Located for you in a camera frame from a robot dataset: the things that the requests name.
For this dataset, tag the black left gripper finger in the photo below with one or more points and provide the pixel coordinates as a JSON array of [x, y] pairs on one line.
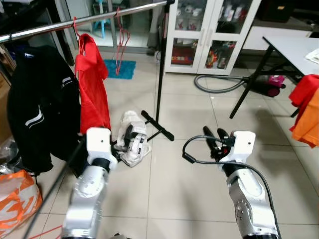
[[129, 137]]

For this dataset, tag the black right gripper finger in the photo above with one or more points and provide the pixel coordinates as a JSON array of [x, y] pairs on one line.
[[223, 135], [209, 138]]

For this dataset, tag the red shirt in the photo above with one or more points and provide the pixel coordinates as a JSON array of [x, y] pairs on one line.
[[305, 89], [92, 89]]

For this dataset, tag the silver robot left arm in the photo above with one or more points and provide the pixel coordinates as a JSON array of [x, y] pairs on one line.
[[87, 199]]

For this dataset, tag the teal floor mat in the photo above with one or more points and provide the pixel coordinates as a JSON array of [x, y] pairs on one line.
[[121, 69]]

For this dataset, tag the black clothes rack stand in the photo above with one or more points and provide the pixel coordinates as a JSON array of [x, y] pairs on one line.
[[159, 74]]

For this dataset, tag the pink vacuum cleaner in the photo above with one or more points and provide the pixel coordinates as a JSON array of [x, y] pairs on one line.
[[274, 80]]

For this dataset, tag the orange shirt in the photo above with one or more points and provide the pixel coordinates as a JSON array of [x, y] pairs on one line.
[[309, 127]]

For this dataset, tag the robot left leg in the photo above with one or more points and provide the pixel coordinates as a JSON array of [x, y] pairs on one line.
[[118, 236]]

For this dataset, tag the black jacket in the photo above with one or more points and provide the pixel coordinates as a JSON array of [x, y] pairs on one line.
[[45, 99]]

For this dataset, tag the white glass door cabinet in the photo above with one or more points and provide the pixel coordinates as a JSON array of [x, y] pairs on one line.
[[203, 35]]

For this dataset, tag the white table black legs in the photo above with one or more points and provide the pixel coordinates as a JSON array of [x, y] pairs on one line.
[[291, 50]]

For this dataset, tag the printed cardboard box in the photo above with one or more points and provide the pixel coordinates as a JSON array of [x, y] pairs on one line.
[[4, 109]]

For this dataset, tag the white cloth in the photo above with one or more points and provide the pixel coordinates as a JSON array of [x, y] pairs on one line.
[[313, 55]]

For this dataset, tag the black metal shelf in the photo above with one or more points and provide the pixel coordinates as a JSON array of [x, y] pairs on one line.
[[30, 10]]

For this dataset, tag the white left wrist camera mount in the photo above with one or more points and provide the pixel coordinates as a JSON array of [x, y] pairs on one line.
[[98, 142]]

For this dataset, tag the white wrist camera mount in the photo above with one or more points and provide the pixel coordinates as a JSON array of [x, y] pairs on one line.
[[98, 142], [244, 144]]

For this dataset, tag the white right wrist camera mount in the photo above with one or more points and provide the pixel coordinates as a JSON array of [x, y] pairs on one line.
[[244, 144]]

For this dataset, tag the silver clothes rail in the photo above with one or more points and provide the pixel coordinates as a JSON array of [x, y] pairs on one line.
[[99, 18]]

